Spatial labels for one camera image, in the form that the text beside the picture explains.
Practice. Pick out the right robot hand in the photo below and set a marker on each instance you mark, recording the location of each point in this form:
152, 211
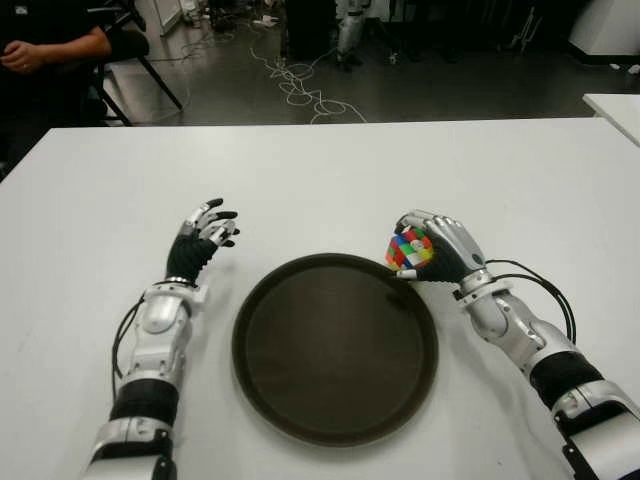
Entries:
457, 250

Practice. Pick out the small white floor object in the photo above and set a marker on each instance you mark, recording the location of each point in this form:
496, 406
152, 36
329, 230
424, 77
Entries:
394, 58

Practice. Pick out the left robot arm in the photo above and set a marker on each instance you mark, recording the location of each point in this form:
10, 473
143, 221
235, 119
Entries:
157, 320

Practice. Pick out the white cabinet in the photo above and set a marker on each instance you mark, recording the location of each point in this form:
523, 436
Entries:
610, 25

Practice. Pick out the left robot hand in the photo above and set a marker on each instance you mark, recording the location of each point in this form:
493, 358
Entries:
187, 255

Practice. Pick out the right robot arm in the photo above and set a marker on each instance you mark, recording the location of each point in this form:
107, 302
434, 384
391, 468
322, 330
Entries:
500, 315

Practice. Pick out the white power strip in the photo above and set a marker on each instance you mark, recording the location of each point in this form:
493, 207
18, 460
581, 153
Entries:
266, 21

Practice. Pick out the black cabinet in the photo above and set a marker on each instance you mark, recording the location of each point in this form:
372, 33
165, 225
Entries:
310, 30

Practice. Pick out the white board panel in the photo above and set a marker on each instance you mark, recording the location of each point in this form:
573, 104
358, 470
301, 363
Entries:
160, 15

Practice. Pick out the black chair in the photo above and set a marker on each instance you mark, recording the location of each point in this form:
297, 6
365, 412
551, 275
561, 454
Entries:
160, 82

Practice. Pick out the white paper scraps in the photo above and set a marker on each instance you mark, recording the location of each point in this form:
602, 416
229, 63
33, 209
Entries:
631, 69

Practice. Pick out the metal folding stand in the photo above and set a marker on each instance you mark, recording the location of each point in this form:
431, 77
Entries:
525, 30

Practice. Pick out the multicoloured Rubik's cube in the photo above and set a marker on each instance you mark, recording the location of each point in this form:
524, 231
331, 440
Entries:
407, 250

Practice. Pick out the seated person black clothes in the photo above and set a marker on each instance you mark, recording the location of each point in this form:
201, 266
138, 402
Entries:
30, 100

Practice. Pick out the silver humanoid robot legs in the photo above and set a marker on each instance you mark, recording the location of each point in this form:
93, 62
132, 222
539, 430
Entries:
347, 35

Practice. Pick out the white side table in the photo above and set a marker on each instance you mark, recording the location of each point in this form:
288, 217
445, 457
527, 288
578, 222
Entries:
620, 112

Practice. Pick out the person's bare forearm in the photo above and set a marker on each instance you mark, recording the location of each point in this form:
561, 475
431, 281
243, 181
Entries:
50, 50

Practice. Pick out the dark brown round plate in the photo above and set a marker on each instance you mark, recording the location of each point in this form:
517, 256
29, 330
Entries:
335, 350

